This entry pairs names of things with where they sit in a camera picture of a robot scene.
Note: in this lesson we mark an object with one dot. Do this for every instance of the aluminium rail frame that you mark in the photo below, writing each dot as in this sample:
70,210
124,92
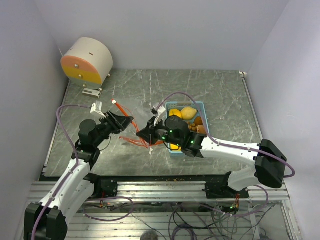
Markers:
177,210

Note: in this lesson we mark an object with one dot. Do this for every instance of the clear orange zip top bag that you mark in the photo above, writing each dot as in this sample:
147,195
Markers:
131,107

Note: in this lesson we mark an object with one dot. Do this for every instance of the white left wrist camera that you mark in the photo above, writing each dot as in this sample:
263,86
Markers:
96,109

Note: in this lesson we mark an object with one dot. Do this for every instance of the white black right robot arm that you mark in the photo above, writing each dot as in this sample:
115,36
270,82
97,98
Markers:
265,162

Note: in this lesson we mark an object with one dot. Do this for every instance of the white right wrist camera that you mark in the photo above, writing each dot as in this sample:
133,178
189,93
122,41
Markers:
159,113

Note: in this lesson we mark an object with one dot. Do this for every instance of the small white metal bracket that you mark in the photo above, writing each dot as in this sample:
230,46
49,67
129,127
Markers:
91,93

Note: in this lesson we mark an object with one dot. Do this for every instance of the yellow bell pepper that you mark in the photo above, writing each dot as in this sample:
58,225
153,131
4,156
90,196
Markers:
175,112

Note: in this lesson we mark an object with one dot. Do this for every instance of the light blue plastic basket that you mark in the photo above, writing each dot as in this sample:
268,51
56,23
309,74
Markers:
179,105

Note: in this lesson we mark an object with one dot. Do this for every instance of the orange fruit left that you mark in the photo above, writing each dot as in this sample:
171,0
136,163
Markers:
175,147

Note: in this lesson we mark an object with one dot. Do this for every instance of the white corner clip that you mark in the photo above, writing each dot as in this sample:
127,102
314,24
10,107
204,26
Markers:
243,74

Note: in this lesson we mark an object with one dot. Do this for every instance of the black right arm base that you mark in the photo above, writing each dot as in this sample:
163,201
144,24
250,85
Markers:
217,187

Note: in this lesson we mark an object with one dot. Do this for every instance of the yellow lemon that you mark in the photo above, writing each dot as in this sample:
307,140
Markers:
188,113

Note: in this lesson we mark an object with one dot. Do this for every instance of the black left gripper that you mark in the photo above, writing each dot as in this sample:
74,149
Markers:
118,123

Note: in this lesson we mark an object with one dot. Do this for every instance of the cream cylindrical drawer box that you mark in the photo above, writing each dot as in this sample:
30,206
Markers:
87,63

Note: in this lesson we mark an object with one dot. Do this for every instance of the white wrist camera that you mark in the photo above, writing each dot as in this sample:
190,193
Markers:
159,113
96,109

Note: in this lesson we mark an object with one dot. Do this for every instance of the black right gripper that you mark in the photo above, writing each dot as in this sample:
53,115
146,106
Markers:
148,132

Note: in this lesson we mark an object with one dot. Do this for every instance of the brown longan bunch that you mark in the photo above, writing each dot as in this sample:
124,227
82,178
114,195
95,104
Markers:
193,127

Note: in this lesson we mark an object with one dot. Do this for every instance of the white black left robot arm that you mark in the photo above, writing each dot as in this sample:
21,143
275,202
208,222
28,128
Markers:
49,219

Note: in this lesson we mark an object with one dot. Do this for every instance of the tan mushroom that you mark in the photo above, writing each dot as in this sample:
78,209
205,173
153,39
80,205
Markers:
201,129

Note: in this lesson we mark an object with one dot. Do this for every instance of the brown round fruit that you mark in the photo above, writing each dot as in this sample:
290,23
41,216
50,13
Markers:
198,121

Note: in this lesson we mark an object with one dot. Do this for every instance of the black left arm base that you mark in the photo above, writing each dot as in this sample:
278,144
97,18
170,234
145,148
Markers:
103,186

